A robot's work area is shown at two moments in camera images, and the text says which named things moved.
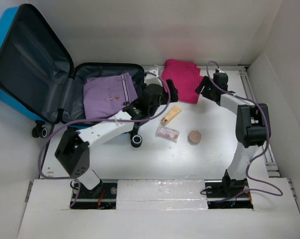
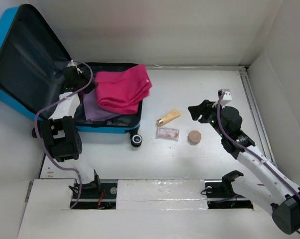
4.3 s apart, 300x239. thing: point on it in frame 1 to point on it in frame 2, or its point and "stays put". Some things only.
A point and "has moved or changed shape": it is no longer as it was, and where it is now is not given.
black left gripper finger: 174,91 to 92,86
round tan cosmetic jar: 194,137 stays put
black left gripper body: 164,99 to 84,78
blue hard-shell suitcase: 33,75 stays put
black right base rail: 229,194 stays put
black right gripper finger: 202,84 to 202,109
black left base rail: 103,196 stays put
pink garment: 185,76 to 122,92
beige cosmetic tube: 172,114 has moved or changed shape
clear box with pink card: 167,134 stays put
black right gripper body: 208,89 to 213,118
